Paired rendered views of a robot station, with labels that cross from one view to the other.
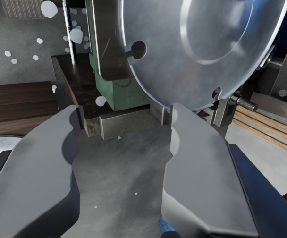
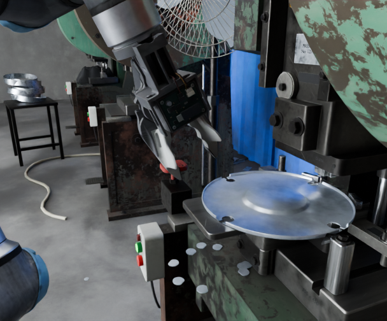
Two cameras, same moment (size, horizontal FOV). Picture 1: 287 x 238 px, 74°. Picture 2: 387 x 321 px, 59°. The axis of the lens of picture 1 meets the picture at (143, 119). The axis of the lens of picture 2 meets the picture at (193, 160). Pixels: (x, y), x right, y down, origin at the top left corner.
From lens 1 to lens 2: 0.56 m
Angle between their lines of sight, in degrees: 95
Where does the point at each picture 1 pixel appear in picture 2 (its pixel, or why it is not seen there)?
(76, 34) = (202, 288)
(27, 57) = not seen: outside the picture
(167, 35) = (243, 211)
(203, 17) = (260, 199)
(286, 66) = (319, 164)
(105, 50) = (205, 223)
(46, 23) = not seen: outside the picture
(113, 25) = (205, 215)
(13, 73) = not seen: outside the picture
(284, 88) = (330, 164)
